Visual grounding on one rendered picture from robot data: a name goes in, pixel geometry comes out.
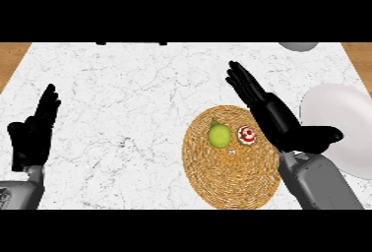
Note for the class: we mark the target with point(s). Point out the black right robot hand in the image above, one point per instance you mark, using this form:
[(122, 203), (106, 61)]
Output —
[(276, 121)]

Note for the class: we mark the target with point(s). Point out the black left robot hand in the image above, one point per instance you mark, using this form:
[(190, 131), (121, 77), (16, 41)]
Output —
[(34, 138)]

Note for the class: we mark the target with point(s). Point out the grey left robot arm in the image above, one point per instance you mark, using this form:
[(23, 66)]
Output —
[(23, 190)]

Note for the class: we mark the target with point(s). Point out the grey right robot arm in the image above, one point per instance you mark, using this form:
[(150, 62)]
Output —
[(317, 182)]

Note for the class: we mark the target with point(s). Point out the green pear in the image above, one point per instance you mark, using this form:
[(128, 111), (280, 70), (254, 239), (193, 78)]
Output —
[(218, 135)]

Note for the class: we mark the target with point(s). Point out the white plate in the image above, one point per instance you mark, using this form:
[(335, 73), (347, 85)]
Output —
[(344, 118)]

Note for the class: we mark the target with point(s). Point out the round woven wicker placemat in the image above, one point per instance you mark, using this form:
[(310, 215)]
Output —
[(231, 164)]

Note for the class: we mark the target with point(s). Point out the grey round object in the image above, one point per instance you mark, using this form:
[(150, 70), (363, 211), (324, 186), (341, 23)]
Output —
[(298, 46)]

